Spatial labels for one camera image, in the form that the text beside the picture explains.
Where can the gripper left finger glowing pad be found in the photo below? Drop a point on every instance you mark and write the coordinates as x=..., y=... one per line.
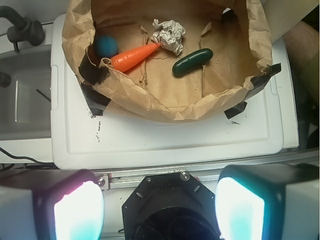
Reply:
x=43, y=204

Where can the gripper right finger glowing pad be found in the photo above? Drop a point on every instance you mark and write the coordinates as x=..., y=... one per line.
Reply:
x=270, y=201

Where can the dark green plastic pickle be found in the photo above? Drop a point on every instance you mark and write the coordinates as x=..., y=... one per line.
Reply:
x=192, y=61

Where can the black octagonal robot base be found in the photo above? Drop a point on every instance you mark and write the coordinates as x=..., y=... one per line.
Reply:
x=173, y=206

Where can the white plastic lid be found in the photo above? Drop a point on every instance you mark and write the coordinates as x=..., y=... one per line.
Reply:
x=114, y=140

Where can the white toy sink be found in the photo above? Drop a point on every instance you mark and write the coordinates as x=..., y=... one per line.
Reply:
x=25, y=104

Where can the brown paper bag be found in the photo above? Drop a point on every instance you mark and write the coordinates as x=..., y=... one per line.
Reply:
x=236, y=31

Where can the orange plastic carrot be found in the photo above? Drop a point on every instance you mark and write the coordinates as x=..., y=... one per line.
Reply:
x=129, y=59

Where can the blue ball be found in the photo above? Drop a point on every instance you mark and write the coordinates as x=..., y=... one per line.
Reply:
x=105, y=46

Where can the dark grey toy faucet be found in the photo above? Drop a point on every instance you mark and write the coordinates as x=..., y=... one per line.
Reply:
x=23, y=29

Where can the crumpled white paper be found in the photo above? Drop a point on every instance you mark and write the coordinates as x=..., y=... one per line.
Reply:
x=169, y=34

